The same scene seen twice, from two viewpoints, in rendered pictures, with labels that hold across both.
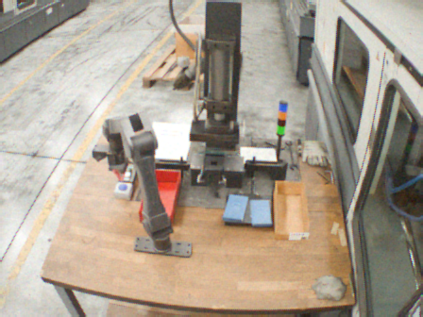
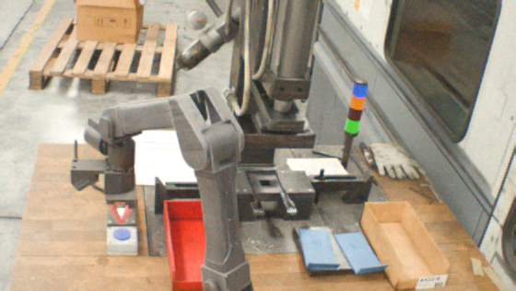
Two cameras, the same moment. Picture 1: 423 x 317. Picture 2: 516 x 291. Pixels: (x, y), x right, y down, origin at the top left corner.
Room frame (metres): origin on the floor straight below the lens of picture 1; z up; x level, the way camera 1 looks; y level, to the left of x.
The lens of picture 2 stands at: (0.08, 0.42, 1.77)
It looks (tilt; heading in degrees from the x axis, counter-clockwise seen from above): 29 degrees down; 342
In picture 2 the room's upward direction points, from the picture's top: 8 degrees clockwise
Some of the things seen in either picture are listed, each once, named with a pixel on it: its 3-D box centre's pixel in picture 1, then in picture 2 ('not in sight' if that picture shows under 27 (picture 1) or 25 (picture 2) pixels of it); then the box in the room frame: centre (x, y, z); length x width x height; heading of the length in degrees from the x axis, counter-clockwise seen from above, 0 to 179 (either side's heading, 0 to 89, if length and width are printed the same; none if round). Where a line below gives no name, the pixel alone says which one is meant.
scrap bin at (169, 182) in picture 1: (160, 196); (194, 243); (1.11, 0.18, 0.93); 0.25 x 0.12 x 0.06; 177
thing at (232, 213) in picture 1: (235, 207); (319, 246); (1.07, -0.09, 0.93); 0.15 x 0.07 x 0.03; 168
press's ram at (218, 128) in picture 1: (216, 98); (271, 78); (1.34, -0.01, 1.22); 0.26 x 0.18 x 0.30; 177
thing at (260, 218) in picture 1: (261, 211); (360, 250); (1.04, -0.18, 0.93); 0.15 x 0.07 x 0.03; 1
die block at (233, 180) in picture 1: (217, 172); (267, 197); (1.27, -0.03, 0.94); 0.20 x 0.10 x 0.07; 87
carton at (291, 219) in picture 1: (291, 210); (403, 244); (1.05, -0.30, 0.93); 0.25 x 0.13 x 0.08; 177
